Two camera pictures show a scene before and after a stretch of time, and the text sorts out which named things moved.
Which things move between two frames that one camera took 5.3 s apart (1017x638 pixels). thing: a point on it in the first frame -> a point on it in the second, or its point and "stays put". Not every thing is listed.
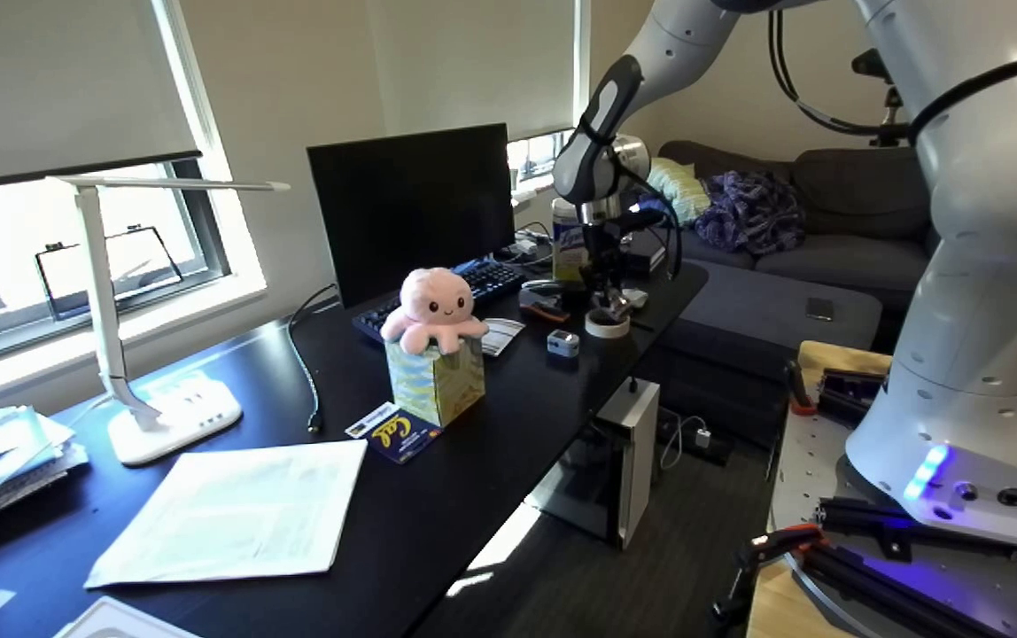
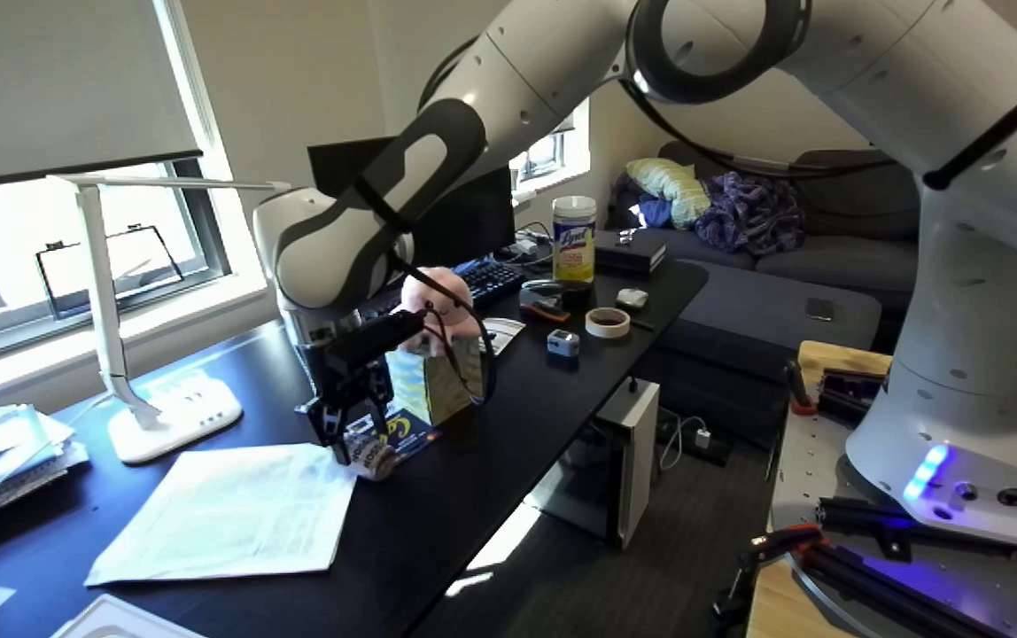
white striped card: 501,333 stays put
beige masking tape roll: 604,322 stays put
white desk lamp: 180,408 stays put
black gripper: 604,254 -> 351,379
